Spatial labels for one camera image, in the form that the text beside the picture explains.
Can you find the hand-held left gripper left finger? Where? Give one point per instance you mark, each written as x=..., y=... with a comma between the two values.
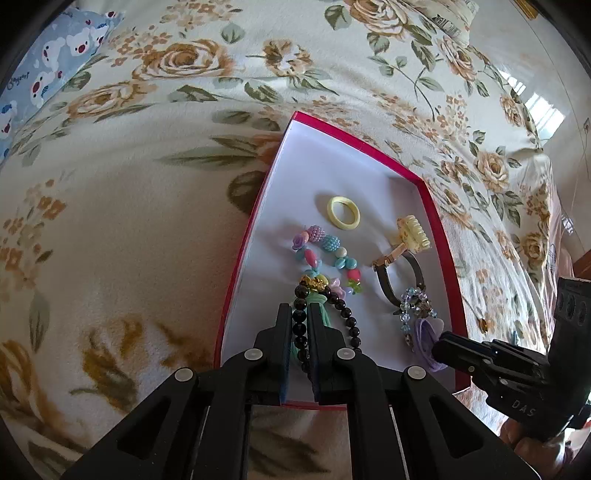
x=281, y=341

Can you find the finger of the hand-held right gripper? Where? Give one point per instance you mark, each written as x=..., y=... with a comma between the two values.
x=466, y=344
x=461, y=364

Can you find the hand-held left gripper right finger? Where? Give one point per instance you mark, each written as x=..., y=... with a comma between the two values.
x=318, y=350

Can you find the yellow hair claw clip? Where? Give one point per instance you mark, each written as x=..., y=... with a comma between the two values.
x=415, y=230

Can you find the red-rimmed white tray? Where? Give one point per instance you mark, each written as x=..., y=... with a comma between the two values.
x=323, y=175

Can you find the person's right hand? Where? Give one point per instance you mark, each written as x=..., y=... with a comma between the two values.
x=531, y=457

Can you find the dark wooden furniture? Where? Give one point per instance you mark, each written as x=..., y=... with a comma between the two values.
x=579, y=264

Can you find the floral fleece blanket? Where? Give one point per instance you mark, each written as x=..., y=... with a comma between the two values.
x=138, y=207

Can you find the cream panda print pillow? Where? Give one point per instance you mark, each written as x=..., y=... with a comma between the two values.
x=450, y=23

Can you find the blue bear print pillow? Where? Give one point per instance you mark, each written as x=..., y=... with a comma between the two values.
x=41, y=69

